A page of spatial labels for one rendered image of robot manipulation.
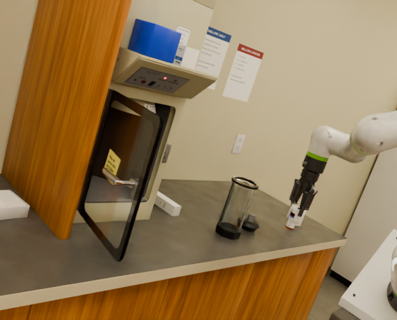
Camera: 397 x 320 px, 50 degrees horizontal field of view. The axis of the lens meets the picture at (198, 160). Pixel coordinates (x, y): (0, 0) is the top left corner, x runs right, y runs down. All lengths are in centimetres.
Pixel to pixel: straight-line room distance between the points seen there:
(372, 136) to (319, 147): 47
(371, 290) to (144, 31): 107
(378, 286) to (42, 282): 102
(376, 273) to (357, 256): 264
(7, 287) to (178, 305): 63
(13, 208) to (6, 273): 29
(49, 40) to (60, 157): 39
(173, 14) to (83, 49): 30
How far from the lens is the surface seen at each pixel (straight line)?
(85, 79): 125
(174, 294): 147
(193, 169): 229
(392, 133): 141
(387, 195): 407
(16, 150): 161
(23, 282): 112
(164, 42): 125
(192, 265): 140
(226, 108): 231
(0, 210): 136
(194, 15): 145
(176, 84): 137
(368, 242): 416
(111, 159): 123
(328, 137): 182
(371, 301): 153
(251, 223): 183
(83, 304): 125
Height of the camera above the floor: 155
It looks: 13 degrees down
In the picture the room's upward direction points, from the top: 18 degrees clockwise
